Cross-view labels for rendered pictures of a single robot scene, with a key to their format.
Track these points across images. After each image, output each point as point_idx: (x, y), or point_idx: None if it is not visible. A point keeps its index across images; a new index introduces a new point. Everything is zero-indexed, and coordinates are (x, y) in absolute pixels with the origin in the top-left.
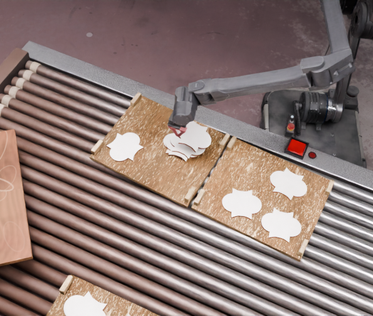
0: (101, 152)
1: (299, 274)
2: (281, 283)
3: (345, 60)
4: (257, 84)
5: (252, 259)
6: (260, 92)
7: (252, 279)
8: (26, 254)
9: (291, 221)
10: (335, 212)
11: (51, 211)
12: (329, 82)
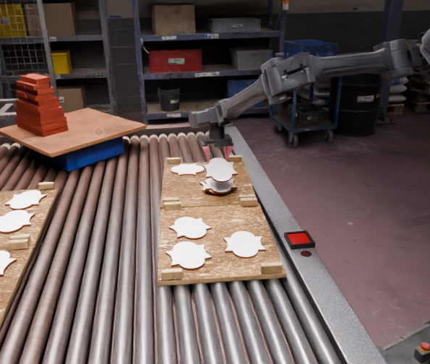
0: (173, 165)
1: (142, 291)
2: (121, 283)
3: (295, 60)
4: (240, 92)
5: (137, 260)
6: (241, 103)
7: (112, 265)
8: (50, 152)
9: (199, 258)
10: (252, 295)
11: (107, 170)
12: (278, 88)
